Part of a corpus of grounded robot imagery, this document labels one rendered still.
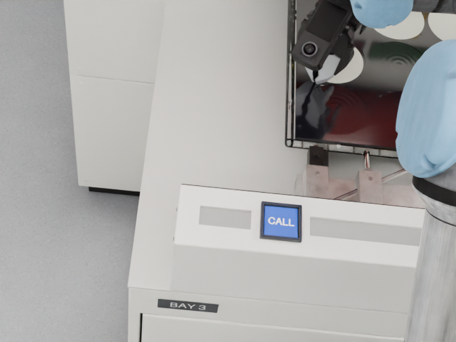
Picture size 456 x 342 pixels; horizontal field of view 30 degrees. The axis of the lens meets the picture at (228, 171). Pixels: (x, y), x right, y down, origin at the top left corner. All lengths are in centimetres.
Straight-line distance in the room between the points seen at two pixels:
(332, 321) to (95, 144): 92
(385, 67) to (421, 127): 72
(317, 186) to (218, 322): 26
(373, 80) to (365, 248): 36
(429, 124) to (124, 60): 115
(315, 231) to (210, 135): 31
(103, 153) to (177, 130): 69
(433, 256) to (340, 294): 47
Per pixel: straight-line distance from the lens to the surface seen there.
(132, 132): 199
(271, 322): 132
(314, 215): 116
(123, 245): 221
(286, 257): 113
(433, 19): 154
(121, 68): 181
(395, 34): 149
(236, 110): 143
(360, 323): 132
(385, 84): 141
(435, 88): 71
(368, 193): 127
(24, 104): 248
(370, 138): 134
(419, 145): 72
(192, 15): 156
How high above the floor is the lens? 194
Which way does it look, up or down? 56 degrees down
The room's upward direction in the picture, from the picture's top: 10 degrees clockwise
